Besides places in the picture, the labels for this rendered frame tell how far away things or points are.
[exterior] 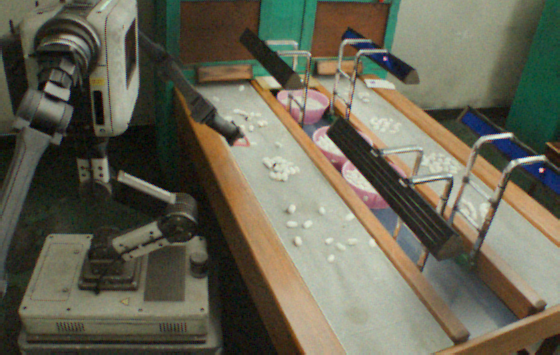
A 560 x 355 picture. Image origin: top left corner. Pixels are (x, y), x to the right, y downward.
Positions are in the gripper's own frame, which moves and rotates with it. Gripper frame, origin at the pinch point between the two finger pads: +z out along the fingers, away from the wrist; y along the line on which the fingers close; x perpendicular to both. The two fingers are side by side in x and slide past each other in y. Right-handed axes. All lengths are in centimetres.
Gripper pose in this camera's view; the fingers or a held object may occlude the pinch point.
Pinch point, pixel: (247, 144)
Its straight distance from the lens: 182.1
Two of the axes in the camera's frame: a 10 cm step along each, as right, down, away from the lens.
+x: -6.7, 7.2, 1.7
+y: -3.7, -5.3, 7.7
